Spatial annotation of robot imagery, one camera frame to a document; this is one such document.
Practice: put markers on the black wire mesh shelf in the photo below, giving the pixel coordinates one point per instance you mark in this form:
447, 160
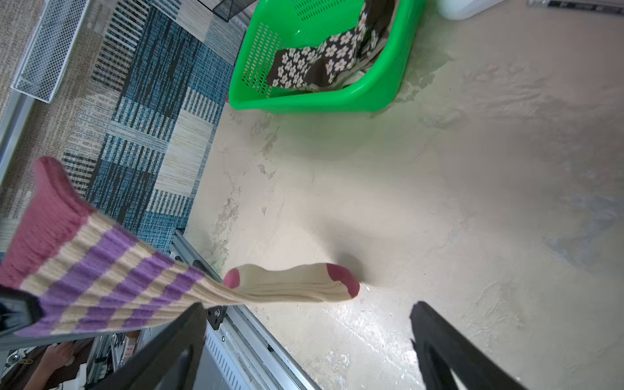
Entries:
227, 9

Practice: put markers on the dark floral pattern sock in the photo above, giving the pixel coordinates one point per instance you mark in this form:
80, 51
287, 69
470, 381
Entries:
341, 59

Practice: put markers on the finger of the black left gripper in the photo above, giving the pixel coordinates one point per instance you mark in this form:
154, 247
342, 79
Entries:
18, 310

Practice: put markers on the white wire wall basket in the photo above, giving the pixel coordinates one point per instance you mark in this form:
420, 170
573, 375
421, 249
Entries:
45, 60

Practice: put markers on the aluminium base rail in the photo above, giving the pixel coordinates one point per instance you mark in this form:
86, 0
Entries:
239, 352

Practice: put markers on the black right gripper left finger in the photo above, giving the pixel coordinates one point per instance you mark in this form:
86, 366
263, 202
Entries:
169, 361

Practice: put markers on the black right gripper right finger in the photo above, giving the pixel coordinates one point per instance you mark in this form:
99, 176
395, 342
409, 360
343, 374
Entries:
445, 355

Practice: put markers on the green plastic basket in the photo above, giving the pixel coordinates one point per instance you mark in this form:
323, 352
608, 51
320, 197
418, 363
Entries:
278, 25

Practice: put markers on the person hand in background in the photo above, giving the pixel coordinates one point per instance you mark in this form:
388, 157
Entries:
55, 357

